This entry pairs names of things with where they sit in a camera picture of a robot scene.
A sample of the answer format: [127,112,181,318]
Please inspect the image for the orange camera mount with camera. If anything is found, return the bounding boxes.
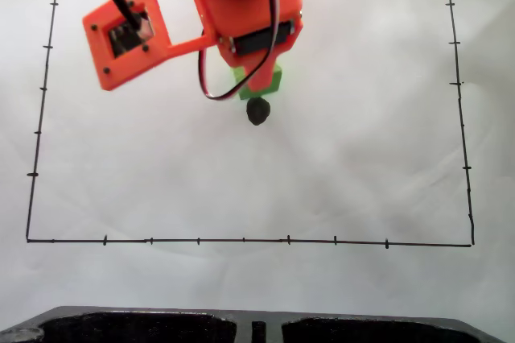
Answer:
[81,0,220,93]

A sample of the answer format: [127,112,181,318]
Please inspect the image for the green textured foam block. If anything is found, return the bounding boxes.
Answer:
[230,64,284,101]

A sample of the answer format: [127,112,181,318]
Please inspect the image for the black dot marker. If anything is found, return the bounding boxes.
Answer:
[245,96,271,127]

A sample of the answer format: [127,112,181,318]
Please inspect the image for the white paper sheet, drawn lines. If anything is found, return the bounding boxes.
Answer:
[0,0,515,322]

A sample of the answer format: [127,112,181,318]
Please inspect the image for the white red black servo cable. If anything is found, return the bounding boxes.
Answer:
[196,0,282,101]

